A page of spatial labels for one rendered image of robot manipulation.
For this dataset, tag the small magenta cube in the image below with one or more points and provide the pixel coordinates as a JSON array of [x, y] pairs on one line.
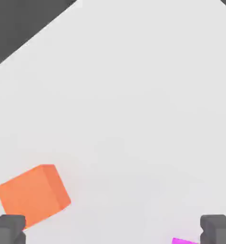
[[182, 241]]

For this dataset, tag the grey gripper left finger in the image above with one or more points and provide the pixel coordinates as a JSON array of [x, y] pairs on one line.
[[7, 229]]

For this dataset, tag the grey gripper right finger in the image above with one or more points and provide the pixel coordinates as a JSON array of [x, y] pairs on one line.
[[218, 230]]

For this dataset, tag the large orange box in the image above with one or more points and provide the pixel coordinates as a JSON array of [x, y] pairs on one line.
[[32, 194]]

